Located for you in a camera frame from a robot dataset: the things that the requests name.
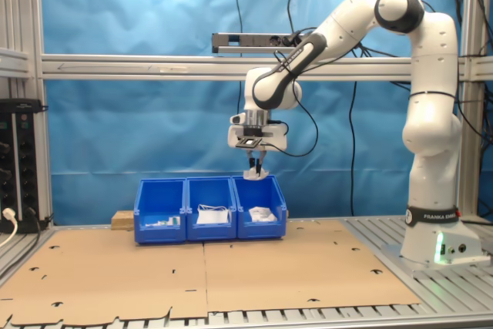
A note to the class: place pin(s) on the white gauze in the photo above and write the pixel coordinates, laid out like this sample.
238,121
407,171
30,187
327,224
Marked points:
250,176

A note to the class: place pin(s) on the flat white printed packet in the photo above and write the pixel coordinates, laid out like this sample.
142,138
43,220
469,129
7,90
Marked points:
266,211

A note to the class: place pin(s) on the crumpled white printed packet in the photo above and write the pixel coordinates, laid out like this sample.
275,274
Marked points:
255,217

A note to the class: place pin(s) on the stack of white masks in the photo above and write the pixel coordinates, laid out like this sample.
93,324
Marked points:
212,217

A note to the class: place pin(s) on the blue bin with printed packets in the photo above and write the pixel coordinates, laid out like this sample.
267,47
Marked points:
262,230

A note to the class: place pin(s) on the blue bin with masks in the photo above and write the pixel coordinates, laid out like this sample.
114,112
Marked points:
210,232

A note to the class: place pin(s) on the clear packet with green item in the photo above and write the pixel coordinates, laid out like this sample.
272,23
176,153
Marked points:
156,224
174,221

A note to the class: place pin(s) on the grey power strip on beam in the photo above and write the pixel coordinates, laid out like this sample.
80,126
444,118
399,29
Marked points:
246,42

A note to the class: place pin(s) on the blue bin with green packets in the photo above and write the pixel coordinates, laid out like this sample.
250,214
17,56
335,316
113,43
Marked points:
159,234

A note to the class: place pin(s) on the OSB wood board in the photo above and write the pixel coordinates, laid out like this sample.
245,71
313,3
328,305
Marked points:
122,221

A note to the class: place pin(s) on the aluminium cross beam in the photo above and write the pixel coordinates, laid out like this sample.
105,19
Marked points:
135,67

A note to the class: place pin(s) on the brown cardboard sheet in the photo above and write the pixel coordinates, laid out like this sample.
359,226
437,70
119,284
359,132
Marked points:
115,275

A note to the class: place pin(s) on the black upright socket strip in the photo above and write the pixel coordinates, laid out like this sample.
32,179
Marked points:
23,159

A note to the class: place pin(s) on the aluminium frame post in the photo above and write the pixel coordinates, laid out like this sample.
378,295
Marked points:
23,17
473,132

